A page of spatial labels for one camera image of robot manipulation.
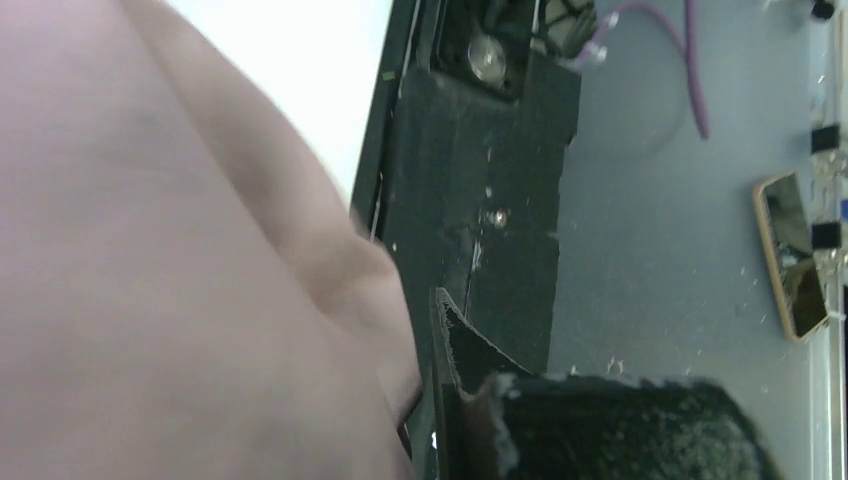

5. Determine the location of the pink folding umbrella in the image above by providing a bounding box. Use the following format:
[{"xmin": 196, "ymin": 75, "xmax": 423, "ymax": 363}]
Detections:
[{"xmin": 1, "ymin": 1, "xmax": 421, "ymax": 479}]

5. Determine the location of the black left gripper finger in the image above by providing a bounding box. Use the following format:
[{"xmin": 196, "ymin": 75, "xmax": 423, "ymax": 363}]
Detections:
[{"xmin": 431, "ymin": 288, "xmax": 781, "ymax": 479}]

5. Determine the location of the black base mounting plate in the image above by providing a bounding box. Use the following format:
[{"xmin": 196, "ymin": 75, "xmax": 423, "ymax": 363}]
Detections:
[{"xmin": 352, "ymin": 1, "xmax": 581, "ymax": 479}]

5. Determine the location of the gold framed smartphone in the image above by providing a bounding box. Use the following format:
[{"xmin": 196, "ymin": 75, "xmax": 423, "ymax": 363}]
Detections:
[{"xmin": 752, "ymin": 172, "xmax": 828, "ymax": 342}]

